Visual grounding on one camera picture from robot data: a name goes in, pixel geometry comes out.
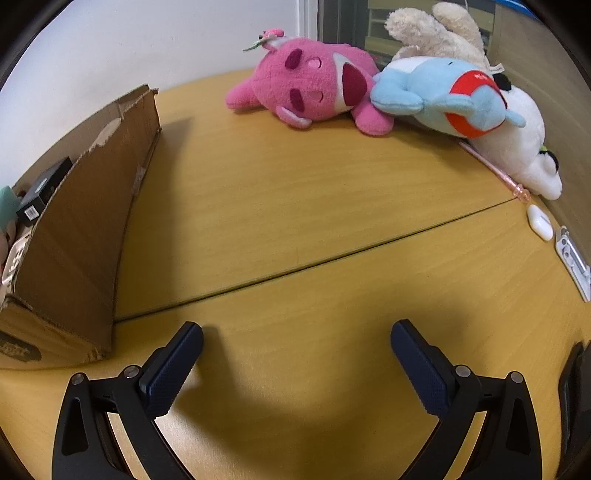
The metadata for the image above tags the pink pen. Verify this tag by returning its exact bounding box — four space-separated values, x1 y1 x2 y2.
459 142 533 204

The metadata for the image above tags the black office chair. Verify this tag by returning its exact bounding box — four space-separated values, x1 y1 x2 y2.
558 339 591 480

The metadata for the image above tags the wooden desktop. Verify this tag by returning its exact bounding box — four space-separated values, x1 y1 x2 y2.
0 65 591 480

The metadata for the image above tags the white earbuds case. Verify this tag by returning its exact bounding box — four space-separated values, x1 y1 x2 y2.
527 204 553 241

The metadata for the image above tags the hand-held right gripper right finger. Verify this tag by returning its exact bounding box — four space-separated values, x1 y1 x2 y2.
390 319 543 480

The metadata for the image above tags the white dog plush toy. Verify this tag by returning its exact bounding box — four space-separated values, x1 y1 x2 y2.
471 71 564 200

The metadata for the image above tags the teal and pink plush toy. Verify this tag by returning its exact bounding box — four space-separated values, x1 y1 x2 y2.
0 185 23 278

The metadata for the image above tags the black product box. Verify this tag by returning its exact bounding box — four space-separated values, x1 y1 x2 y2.
16 157 75 227

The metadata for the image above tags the light blue plush toy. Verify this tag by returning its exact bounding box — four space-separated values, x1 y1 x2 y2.
369 56 527 140

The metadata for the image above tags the white card tag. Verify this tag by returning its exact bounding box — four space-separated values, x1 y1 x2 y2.
554 226 591 303

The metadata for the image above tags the brown cardboard box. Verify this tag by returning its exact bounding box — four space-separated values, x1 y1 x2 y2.
0 84 162 372

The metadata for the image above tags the cream plush toy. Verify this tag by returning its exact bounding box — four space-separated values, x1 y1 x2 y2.
385 2 506 75

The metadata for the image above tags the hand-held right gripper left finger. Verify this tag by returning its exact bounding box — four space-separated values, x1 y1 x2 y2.
52 322 204 480

